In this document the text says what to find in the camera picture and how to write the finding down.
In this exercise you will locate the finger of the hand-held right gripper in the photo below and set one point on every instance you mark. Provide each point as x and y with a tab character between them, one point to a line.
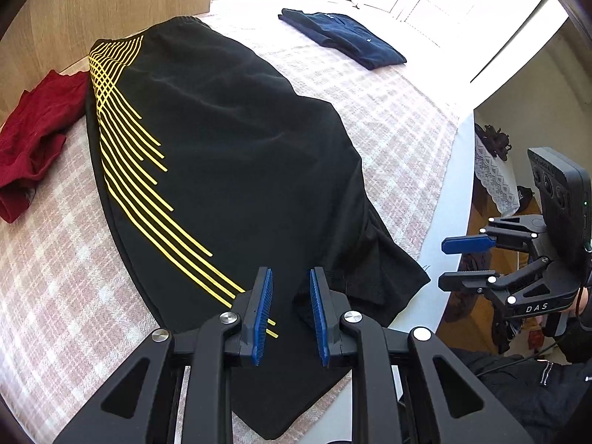
467	282
467	243

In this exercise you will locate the pink plaid blanket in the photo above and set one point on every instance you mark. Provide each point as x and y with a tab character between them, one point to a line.
69	263

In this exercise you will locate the black shorts with yellow stripes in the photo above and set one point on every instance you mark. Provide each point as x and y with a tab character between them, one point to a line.
231	148

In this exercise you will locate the large light wooden board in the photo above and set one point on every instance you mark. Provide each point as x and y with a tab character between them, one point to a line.
92	0

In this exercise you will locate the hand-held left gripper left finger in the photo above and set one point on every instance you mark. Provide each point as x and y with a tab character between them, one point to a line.
261	314

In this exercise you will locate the person's black jacket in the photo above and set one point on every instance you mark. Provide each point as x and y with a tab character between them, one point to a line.
532	393

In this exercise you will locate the maroon garment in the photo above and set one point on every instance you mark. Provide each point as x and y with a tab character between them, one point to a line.
37	120

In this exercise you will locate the white lace cloth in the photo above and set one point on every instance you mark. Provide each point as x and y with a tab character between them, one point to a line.
495	180

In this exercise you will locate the folded navy t-shirt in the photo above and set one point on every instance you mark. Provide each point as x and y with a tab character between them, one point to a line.
351	37

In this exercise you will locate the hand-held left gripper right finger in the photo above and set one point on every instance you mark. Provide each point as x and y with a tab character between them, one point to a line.
319	319

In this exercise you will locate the person's right hand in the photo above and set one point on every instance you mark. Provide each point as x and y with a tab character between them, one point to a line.
585	300

